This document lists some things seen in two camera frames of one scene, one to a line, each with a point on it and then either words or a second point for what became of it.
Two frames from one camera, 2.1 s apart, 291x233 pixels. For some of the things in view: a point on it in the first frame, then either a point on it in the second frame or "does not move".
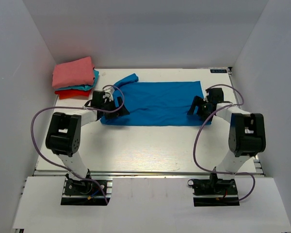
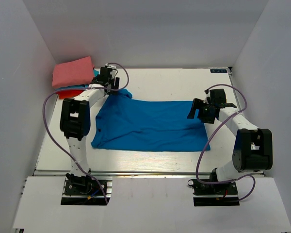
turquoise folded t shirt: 88,87 does not move
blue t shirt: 156,103 to 123,123
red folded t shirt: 70,93 does not move
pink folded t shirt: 77,72 does not move
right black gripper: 198,102 does not move
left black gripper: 121,112 to 117,80
